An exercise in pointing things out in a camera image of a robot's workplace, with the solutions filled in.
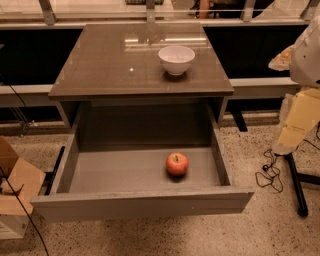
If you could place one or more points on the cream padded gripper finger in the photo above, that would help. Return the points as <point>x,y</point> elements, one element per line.
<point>299,114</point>
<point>281,62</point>

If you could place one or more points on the red apple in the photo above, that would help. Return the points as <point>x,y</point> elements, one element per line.
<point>177,164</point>

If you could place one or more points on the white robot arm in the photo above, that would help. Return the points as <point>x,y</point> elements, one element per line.
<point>305,60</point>

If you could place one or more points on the open grey top drawer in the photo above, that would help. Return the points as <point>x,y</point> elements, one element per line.
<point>114,166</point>

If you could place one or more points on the grey cabinet with counter top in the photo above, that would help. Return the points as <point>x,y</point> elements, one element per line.
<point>120,61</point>

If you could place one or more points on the black bar beside drawer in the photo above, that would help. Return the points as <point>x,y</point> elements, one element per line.
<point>50,176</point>

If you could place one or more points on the black stand leg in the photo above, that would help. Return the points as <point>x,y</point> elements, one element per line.
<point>298,179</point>

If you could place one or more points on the white ceramic bowl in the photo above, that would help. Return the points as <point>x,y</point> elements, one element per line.
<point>176,59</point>

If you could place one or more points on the brown cardboard box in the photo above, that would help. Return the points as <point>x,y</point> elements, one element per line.
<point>19,182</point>

